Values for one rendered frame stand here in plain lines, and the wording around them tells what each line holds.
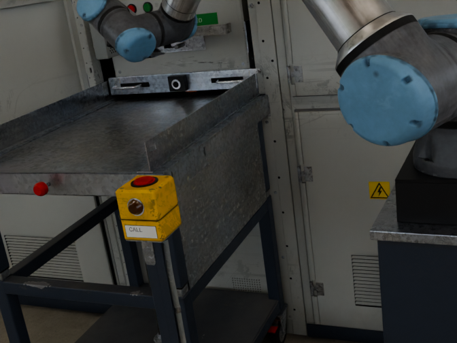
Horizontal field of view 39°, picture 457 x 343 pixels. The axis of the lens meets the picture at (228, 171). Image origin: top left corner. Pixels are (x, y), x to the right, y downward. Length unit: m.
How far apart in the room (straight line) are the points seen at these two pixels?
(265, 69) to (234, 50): 0.13
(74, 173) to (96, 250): 1.01
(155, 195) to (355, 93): 0.38
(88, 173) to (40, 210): 1.09
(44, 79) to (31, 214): 0.61
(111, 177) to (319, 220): 0.81
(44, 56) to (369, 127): 1.39
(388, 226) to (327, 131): 0.74
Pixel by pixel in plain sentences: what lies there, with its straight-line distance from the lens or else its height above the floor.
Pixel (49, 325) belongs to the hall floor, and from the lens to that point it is 2.65.
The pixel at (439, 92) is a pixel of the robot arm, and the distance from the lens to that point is 1.02.
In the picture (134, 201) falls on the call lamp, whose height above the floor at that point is 0.88.
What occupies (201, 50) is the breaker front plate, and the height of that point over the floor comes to 0.99.
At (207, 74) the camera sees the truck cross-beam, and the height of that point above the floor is 0.92.
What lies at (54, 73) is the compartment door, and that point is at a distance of 2.21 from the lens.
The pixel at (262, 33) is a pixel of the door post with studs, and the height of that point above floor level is 1.03.
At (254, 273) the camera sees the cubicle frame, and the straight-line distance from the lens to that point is 2.20.
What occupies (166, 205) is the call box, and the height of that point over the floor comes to 0.86.
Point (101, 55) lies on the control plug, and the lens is 2.10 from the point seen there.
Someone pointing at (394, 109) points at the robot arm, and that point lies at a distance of 1.00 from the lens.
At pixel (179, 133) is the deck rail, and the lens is 1.48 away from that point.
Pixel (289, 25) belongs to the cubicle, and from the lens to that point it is 1.87.
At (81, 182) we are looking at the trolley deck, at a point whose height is 0.82.
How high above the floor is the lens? 1.26
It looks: 19 degrees down
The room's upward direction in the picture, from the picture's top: 8 degrees counter-clockwise
